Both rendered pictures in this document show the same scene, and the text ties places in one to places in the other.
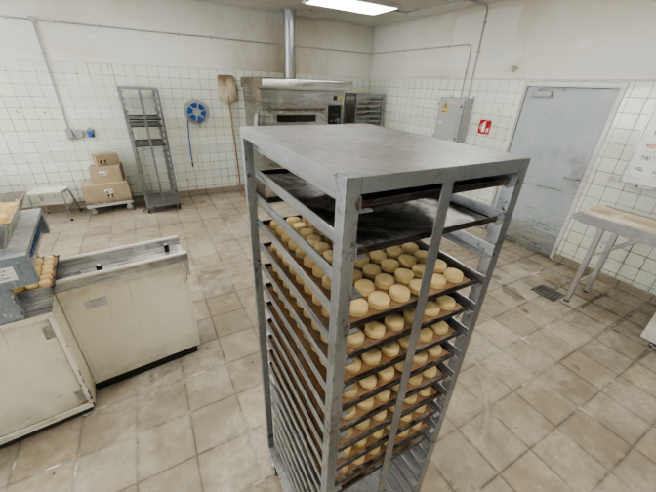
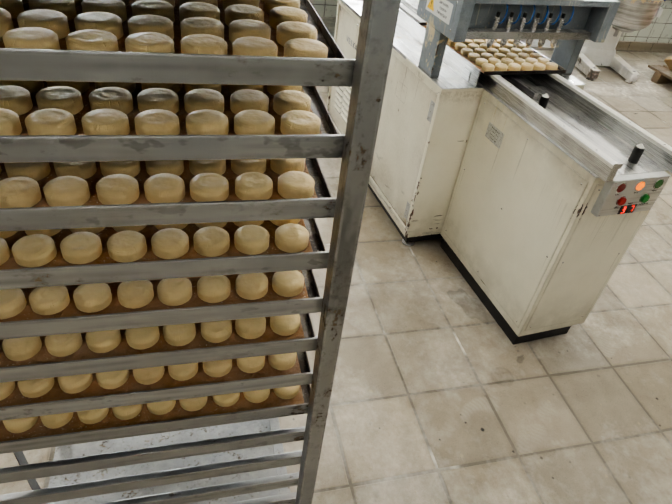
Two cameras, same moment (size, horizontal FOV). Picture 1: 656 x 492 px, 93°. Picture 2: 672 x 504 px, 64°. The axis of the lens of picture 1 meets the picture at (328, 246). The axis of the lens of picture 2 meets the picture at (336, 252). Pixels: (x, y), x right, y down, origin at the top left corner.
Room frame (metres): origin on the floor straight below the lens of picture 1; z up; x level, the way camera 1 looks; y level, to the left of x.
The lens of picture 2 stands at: (1.35, -0.68, 1.63)
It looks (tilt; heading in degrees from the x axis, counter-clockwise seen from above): 39 degrees down; 102
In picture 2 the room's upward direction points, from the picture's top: 8 degrees clockwise
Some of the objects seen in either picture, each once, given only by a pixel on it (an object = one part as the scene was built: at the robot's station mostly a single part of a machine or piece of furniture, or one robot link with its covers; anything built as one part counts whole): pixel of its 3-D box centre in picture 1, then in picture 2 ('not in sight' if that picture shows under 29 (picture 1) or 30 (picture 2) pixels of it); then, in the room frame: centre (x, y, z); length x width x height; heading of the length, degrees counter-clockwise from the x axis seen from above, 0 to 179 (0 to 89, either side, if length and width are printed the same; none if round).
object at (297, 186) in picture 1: (357, 191); not in sight; (0.86, -0.08, 1.68); 0.60 x 0.40 x 0.02; 30
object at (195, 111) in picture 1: (199, 134); not in sight; (5.65, 2.32, 1.10); 0.41 x 0.17 x 1.10; 120
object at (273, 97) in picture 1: (296, 141); not in sight; (5.97, 0.67, 1.00); 1.56 x 1.20 x 2.01; 120
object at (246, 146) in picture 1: (262, 333); not in sight; (1.02, 0.27, 0.97); 0.03 x 0.03 x 1.70; 30
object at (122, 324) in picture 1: (137, 310); (533, 210); (1.74, 1.35, 0.45); 0.70 x 0.34 x 0.90; 126
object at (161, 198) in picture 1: (150, 150); not in sight; (4.95, 2.84, 0.93); 0.64 x 0.51 x 1.78; 33
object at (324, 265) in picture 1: (293, 229); not in sight; (0.77, 0.10, 1.59); 0.64 x 0.03 x 0.03; 30
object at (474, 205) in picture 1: (408, 183); not in sight; (0.96, -0.25, 1.68); 0.64 x 0.03 x 0.03; 30
